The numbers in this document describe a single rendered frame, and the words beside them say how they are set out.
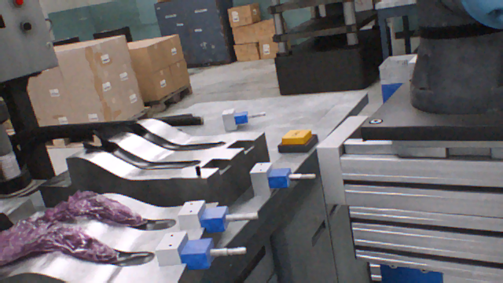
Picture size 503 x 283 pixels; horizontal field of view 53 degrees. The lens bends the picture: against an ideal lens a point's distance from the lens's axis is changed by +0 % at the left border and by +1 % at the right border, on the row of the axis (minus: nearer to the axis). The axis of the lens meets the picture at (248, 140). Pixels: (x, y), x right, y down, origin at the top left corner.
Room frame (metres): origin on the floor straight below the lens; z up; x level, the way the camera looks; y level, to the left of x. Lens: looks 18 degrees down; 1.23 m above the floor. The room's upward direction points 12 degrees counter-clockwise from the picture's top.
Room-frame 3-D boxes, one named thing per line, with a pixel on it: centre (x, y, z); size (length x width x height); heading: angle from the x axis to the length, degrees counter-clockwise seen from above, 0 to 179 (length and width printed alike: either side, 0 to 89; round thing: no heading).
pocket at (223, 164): (0.97, 0.08, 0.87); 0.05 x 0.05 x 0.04; 59
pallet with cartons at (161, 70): (6.14, 1.28, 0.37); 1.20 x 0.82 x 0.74; 67
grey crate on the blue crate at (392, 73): (3.95, -1.48, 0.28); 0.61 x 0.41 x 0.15; 59
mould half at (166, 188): (1.14, 0.24, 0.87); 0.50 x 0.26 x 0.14; 59
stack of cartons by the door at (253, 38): (7.92, -0.50, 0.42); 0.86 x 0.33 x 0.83; 59
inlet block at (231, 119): (1.52, 0.00, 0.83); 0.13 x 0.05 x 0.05; 82
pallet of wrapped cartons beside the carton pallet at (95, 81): (5.21, 1.67, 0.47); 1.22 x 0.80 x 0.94; 63
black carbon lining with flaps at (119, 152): (1.12, 0.23, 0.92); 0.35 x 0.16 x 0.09; 59
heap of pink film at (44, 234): (0.80, 0.35, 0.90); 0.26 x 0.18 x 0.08; 76
